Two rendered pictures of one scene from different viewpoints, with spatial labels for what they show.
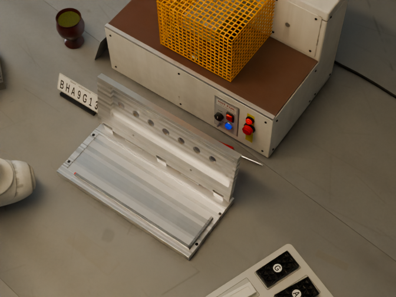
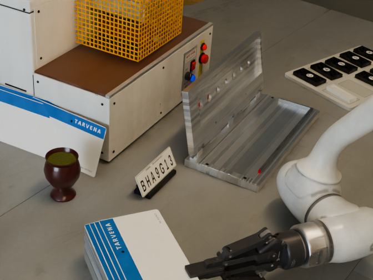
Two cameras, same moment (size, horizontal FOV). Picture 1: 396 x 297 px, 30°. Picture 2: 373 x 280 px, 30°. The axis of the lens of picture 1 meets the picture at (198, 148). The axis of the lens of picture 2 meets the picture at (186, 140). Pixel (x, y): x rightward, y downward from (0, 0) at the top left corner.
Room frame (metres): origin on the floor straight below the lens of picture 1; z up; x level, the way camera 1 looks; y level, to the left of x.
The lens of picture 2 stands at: (1.43, 1.70, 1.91)
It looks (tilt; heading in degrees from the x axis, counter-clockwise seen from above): 33 degrees down; 260
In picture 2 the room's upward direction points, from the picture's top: 5 degrees clockwise
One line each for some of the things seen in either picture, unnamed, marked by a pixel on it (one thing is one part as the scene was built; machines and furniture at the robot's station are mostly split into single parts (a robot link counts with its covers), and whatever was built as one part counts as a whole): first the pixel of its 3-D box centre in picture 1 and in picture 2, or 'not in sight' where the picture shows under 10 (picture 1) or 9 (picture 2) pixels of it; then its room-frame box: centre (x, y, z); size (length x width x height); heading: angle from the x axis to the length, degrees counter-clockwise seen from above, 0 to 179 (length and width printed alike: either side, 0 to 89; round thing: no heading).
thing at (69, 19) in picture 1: (71, 29); (62, 175); (1.48, 0.37, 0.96); 0.09 x 0.09 x 0.11
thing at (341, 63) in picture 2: not in sight; (341, 65); (0.58, -0.27, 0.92); 0.10 x 0.05 x 0.01; 126
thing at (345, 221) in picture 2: not in sight; (349, 230); (0.88, 0.64, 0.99); 0.16 x 0.13 x 0.11; 15
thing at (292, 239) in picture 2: not in sight; (276, 252); (1.05, 0.70, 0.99); 0.09 x 0.07 x 0.08; 15
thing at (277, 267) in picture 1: (277, 269); (309, 76); (0.71, -0.19, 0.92); 0.10 x 0.05 x 0.01; 123
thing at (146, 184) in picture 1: (144, 184); (256, 134); (0.96, 0.15, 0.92); 0.44 x 0.21 x 0.04; 54
